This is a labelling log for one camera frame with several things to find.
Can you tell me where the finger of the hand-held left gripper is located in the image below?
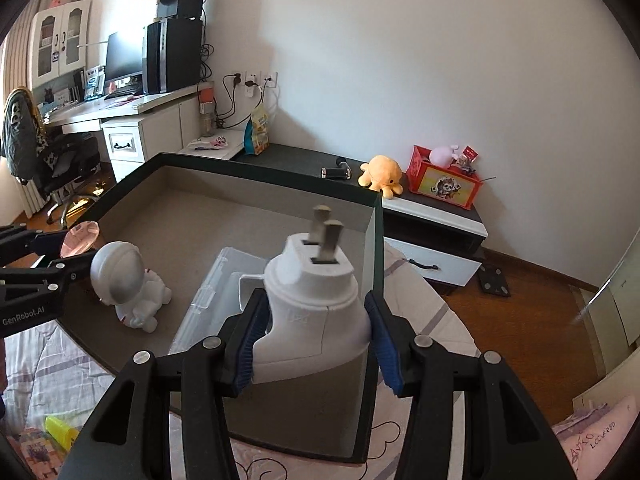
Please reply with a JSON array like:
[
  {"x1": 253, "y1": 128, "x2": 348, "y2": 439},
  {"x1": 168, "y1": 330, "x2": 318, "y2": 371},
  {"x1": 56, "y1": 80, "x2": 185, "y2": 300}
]
[
  {"x1": 0, "y1": 251, "x2": 98, "y2": 293},
  {"x1": 0, "y1": 225, "x2": 68, "y2": 265}
]

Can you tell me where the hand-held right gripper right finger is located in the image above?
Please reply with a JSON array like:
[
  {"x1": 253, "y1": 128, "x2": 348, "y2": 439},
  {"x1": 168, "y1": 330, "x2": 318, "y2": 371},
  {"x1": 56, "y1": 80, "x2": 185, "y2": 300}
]
[{"x1": 364, "y1": 291, "x2": 581, "y2": 480}]

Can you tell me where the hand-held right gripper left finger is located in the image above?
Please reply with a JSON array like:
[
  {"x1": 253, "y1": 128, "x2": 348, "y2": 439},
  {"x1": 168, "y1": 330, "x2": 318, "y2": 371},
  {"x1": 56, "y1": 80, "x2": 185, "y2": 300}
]
[{"x1": 60, "y1": 290, "x2": 273, "y2": 480}]

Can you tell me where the pink round mirror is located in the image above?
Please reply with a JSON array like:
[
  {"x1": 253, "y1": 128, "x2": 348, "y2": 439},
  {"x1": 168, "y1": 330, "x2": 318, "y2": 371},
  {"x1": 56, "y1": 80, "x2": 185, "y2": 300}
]
[{"x1": 59, "y1": 220, "x2": 102, "y2": 257}]

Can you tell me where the white plug charger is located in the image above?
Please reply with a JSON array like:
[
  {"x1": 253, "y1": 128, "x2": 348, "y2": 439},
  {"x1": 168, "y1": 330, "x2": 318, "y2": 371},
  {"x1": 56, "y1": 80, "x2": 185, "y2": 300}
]
[{"x1": 252, "y1": 205, "x2": 373, "y2": 386}]

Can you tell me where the dark green storage box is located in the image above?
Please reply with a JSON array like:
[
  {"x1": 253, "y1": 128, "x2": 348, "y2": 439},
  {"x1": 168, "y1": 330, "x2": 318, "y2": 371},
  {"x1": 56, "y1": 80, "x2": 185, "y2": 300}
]
[{"x1": 60, "y1": 152, "x2": 385, "y2": 463}]

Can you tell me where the white astronaut figurine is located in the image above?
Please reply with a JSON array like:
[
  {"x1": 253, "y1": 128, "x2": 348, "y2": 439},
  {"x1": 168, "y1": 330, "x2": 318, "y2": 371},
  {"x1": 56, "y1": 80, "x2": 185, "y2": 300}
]
[{"x1": 90, "y1": 241, "x2": 172, "y2": 334}]

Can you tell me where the striped pink bedsheet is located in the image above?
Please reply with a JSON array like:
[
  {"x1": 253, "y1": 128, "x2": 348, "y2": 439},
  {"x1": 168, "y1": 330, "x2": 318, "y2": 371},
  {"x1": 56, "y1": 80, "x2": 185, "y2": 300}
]
[{"x1": 0, "y1": 240, "x2": 501, "y2": 480}]

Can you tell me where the clear plastic case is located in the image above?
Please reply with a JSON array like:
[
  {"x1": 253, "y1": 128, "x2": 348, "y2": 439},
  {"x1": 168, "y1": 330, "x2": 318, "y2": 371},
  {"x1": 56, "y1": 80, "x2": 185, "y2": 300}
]
[{"x1": 167, "y1": 246, "x2": 271, "y2": 361}]

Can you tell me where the black office chair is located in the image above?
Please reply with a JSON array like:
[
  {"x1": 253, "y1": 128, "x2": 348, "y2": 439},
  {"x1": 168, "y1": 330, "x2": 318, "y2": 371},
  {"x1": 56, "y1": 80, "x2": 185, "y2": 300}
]
[{"x1": 30, "y1": 132, "x2": 103, "y2": 226}]

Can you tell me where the dark printed jacket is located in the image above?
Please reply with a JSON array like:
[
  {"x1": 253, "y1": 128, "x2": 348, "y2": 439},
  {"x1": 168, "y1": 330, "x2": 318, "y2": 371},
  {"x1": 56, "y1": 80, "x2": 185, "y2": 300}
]
[{"x1": 0, "y1": 87, "x2": 48, "y2": 178}]

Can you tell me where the yellow snack packet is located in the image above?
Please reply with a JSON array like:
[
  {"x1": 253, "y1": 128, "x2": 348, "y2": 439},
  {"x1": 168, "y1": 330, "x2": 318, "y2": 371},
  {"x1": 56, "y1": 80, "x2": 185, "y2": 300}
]
[{"x1": 45, "y1": 414, "x2": 83, "y2": 453}]

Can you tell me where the black bathroom scale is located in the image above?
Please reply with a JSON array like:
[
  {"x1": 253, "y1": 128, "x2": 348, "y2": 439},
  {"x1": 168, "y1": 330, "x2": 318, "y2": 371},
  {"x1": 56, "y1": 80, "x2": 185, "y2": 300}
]
[{"x1": 477, "y1": 265, "x2": 512, "y2": 297}]

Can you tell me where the low black white cabinet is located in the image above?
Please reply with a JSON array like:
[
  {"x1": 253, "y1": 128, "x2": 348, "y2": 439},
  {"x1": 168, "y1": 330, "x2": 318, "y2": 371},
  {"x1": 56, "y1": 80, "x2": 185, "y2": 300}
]
[{"x1": 232, "y1": 142, "x2": 488, "y2": 296}]

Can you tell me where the pink printed packet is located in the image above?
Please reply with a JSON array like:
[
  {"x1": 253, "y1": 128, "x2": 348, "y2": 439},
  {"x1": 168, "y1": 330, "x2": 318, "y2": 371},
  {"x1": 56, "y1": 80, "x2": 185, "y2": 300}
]
[{"x1": 17, "y1": 427, "x2": 66, "y2": 477}]

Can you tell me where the white desk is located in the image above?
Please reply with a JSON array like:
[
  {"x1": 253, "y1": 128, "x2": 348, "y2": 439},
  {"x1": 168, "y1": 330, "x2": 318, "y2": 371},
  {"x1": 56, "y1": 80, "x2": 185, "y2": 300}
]
[{"x1": 42, "y1": 82, "x2": 216, "y2": 183}]

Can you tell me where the red plastic crate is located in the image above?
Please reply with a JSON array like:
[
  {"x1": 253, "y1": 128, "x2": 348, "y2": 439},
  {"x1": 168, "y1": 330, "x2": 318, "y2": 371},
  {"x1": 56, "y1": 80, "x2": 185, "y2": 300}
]
[{"x1": 406, "y1": 145, "x2": 485, "y2": 209}]

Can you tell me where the yellow octopus plush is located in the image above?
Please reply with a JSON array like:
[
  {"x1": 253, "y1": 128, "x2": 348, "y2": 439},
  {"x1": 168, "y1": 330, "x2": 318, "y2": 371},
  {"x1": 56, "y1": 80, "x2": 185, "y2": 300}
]
[{"x1": 358, "y1": 155, "x2": 405, "y2": 196}]

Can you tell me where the black hand roller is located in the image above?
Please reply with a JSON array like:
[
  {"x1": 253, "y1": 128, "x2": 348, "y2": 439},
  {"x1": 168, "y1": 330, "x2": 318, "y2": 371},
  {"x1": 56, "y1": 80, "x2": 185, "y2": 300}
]
[{"x1": 321, "y1": 157, "x2": 353, "y2": 180}]

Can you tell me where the low white side table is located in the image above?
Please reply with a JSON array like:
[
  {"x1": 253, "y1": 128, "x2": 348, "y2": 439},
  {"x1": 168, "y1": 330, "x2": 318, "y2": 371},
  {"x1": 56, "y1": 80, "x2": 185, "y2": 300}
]
[{"x1": 179, "y1": 134, "x2": 246, "y2": 162}]

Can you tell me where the beige curtain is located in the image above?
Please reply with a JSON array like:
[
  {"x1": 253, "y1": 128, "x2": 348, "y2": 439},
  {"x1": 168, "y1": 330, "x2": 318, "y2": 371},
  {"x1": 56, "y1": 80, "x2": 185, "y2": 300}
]
[{"x1": 0, "y1": 0, "x2": 47, "y2": 88}]

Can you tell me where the pink plush toy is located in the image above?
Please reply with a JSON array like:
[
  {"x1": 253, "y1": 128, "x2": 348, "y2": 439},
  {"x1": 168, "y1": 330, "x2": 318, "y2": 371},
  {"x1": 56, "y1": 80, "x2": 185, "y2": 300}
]
[{"x1": 431, "y1": 144, "x2": 461, "y2": 167}]

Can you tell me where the white glass-door cabinet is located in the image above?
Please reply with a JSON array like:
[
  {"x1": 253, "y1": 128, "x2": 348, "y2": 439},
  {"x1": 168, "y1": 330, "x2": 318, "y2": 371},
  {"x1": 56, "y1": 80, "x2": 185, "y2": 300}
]
[{"x1": 27, "y1": 0, "x2": 93, "y2": 92}]

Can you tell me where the black computer monitor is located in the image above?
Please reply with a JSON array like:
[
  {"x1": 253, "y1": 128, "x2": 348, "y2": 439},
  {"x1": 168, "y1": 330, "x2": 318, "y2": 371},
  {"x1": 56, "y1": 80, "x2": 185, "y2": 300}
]
[{"x1": 104, "y1": 31, "x2": 146, "y2": 93}]

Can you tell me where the blue yellow snack bag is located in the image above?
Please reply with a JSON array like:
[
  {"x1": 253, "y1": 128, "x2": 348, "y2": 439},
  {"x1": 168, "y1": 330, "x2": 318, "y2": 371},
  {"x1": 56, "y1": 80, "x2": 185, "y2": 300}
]
[{"x1": 243, "y1": 107, "x2": 273, "y2": 156}]

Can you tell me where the pink printed pillow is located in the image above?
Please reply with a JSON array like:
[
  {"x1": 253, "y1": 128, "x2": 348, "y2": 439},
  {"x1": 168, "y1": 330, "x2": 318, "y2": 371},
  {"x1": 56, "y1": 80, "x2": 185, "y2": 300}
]
[{"x1": 550, "y1": 395, "x2": 638, "y2": 480}]

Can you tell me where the black computer tower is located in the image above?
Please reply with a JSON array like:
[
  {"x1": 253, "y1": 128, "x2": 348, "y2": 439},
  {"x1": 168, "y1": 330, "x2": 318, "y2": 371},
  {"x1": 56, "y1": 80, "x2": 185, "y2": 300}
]
[{"x1": 142, "y1": 19, "x2": 205, "y2": 95}]

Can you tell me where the white door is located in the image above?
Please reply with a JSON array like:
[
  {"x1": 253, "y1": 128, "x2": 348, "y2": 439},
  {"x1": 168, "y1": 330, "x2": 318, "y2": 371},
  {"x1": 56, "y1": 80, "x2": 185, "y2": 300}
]
[{"x1": 597, "y1": 240, "x2": 640, "y2": 351}]

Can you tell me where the black box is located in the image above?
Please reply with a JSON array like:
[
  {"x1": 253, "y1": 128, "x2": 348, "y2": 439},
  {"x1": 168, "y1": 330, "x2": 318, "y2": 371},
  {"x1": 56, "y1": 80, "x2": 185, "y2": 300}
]
[{"x1": 156, "y1": 0, "x2": 206, "y2": 21}]

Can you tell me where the white wall outlet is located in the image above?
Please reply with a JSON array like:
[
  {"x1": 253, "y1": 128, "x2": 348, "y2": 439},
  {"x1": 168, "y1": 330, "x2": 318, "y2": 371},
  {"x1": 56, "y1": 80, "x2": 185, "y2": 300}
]
[{"x1": 227, "y1": 71, "x2": 278, "y2": 97}]

